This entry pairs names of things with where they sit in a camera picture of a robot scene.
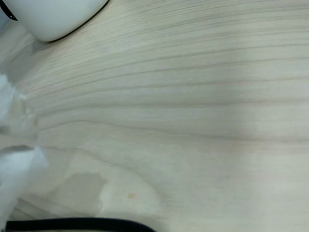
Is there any white mug with black handle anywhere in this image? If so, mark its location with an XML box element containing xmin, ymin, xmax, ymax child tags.
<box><xmin>0</xmin><ymin>0</ymin><xmax>111</xmax><ymax>43</ymax></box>

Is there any thick black cable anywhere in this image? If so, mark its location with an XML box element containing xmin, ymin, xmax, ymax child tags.
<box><xmin>4</xmin><ymin>217</ymin><xmax>157</xmax><ymax>232</ymax></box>

